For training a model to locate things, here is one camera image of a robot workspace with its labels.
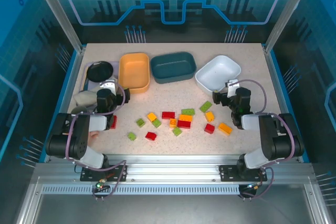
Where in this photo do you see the white rectangular container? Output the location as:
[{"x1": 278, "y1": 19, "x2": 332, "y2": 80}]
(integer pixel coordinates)
[{"x1": 195, "y1": 55, "x2": 242, "y2": 95}]

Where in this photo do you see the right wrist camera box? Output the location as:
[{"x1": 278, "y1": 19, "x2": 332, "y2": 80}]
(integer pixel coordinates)
[{"x1": 226, "y1": 79, "x2": 240, "y2": 98}]

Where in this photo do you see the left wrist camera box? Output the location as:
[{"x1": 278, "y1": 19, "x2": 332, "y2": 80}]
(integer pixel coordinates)
[{"x1": 99, "y1": 81, "x2": 116, "y2": 92}]

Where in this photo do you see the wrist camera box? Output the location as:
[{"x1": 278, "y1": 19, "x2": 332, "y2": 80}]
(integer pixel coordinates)
[
  {"x1": 99, "y1": 81, "x2": 116, "y2": 92},
  {"x1": 226, "y1": 79, "x2": 240, "y2": 98}
]

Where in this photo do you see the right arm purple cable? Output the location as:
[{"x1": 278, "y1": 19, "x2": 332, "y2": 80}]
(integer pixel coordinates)
[{"x1": 230, "y1": 78, "x2": 297, "y2": 201}]

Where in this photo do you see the small LED connector board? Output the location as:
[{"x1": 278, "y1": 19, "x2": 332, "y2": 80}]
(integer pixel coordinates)
[
  {"x1": 246, "y1": 182, "x2": 263, "y2": 192},
  {"x1": 96, "y1": 179, "x2": 110, "y2": 192}
]

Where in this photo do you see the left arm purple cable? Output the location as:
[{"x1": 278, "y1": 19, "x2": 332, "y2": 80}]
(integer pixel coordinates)
[{"x1": 65, "y1": 82, "x2": 129, "y2": 201}]

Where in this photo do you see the lavender tray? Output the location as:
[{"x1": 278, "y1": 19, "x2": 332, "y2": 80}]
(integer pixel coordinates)
[{"x1": 82, "y1": 61, "x2": 120, "y2": 92}]

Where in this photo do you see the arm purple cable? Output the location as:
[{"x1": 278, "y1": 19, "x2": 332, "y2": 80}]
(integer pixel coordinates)
[
  {"x1": 230, "y1": 78, "x2": 297, "y2": 201},
  {"x1": 65, "y1": 82, "x2": 129, "y2": 201}
]

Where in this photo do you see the aluminium frame post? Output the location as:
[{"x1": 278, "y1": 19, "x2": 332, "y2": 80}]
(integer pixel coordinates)
[
  {"x1": 264, "y1": 0, "x2": 317, "y2": 53},
  {"x1": 29, "y1": 0, "x2": 86, "y2": 53}
]

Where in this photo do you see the orange rectangular container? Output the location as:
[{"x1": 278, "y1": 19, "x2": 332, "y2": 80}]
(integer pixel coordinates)
[{"x1": 118, "y1": 52, "x2": 151, "y2": 94}]

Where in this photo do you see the black round plate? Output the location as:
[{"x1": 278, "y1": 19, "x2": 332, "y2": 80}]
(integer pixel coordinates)
[{"x1": 86, "y1": 61, "x2": 114, "y2": 82}]

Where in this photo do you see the slotted cable duct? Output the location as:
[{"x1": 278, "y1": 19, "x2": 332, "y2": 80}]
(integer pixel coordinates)
[{"x1": 41, "y1": 185, "x2": 241, "y2": 195}]

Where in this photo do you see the teal rectangular container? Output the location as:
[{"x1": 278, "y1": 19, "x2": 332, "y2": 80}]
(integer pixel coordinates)
[{"x1": 150, "y1": 51, "x2": 197, "y2": 84}]

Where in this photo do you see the aluminium front rail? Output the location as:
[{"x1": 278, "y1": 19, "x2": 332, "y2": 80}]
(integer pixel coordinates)
[{"x1": 34, "y1": 154, "x2": 313, "y2": 187}]

